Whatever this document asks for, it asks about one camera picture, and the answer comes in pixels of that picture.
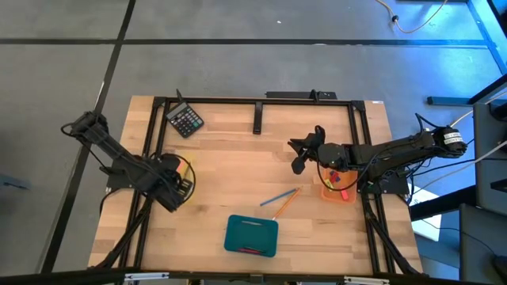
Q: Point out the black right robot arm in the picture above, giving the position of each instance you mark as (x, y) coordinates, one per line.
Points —
(396, 148)

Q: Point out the teal plastic bin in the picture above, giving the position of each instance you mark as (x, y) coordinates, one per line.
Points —
(249, 236)

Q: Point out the orange pencil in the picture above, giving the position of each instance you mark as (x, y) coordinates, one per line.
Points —
(287, 204)

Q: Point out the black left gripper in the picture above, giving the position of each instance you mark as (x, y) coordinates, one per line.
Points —
(172, 194)

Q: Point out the white paper sheet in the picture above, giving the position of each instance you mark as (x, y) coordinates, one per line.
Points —
(425, 229)

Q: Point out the black bar behind table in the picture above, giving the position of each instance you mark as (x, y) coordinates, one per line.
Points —
(293, 95)

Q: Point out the salmon pink eraser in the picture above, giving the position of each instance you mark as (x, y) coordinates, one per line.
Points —
(183, 168)

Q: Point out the orange plastic bin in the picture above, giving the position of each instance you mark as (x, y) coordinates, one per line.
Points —
(350, 186)

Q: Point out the red eraser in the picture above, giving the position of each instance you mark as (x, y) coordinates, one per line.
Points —
(344, 194)

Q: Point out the blue metal table frame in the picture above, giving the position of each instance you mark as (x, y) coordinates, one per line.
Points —
(447, 101)

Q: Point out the silver rail bracket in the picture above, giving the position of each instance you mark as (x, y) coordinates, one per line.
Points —
(146, 276)
(366, 280)

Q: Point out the black diagonal beam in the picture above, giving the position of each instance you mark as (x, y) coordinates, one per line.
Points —
(439, 204)

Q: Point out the black aluminium table frame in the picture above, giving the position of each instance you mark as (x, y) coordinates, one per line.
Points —
(301, 101)

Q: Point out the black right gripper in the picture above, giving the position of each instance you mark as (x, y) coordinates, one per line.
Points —
(332, 155)

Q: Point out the black rail with camera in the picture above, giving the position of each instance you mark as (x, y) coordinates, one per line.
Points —
(59, 278)

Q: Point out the black calculator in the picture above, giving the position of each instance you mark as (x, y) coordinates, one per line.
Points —
(184, 119)

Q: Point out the grey desk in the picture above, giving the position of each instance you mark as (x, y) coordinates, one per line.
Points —
(489, 158)

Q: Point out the grey cabinet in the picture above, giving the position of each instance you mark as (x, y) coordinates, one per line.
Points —
(479, 237)

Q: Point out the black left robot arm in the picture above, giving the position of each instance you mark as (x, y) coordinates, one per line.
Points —
(103, 138)

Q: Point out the yellow eraser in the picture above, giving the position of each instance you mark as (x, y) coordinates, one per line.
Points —
(329, 184)

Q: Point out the yellow plastic bin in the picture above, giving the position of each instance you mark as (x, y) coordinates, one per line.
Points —
(189, 157)

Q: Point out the blue pencil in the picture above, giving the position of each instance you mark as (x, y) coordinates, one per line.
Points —
(278, 197)

